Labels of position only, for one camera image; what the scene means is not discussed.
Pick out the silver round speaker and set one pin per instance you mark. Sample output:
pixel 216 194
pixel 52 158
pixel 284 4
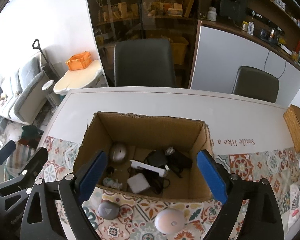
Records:
pixel 118 153

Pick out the striped fabric chair cushion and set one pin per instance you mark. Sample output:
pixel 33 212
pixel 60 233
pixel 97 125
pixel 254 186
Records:
pixel 17 160

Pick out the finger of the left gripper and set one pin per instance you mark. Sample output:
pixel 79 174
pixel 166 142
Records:
pixel 6 151

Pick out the dark grey chair right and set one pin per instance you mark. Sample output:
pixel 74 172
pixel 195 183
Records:
pixel 257 84

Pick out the black coffee machine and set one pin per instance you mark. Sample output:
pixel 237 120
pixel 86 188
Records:
pixel 233 9

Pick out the orange plastic crate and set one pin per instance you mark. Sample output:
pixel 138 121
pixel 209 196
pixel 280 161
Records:
pixel 79 61

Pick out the dark grey chair left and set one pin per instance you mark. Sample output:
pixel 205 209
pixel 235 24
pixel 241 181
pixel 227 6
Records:
pixel 145 62

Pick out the woven wicker box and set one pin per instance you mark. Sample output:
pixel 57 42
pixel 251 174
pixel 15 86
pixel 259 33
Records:
pixel 292 119

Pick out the dark glass display cabinet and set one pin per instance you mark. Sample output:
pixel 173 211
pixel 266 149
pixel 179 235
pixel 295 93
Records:
pixel 114 21

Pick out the grey sofa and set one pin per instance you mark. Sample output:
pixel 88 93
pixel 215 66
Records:
pixel 24 97

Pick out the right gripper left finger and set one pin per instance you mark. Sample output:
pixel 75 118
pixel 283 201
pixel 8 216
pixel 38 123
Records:
pixel 74 189

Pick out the round white peach lamp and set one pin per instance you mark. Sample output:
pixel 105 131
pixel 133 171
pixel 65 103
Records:
pixel 169 221

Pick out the white long power bank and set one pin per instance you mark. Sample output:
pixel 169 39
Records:
pixel 162 172

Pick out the brown cardboard box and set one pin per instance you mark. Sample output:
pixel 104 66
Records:
pixel 142 134

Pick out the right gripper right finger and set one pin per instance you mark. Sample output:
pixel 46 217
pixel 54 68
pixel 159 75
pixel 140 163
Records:
pixel 225 188

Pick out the white jar on counter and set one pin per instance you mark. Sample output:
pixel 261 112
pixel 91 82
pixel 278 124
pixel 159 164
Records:
pixel 212 14

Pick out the white square power adapter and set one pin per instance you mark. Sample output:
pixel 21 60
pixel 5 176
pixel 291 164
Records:
pixel 138 183

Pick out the wooden wall shelf unit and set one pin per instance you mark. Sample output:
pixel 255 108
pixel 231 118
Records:
pixel 273 24

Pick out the white cylindrical air purifier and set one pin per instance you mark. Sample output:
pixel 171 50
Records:
pixel 52 97

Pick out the dark grey chair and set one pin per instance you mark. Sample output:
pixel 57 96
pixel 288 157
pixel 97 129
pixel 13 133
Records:
pixel 257 84
pixel 145 62

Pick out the cream flower-shaped side table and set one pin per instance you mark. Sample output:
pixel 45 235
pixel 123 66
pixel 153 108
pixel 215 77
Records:
pixel 78 79

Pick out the round grey earbud case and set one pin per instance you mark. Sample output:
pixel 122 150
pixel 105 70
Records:
pixel 108 210

